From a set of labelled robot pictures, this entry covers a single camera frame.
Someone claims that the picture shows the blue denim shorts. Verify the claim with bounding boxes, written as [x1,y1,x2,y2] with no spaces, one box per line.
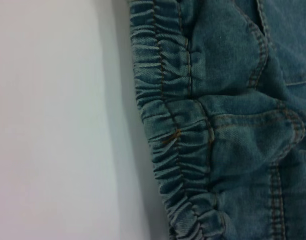
[127,0,306,240]

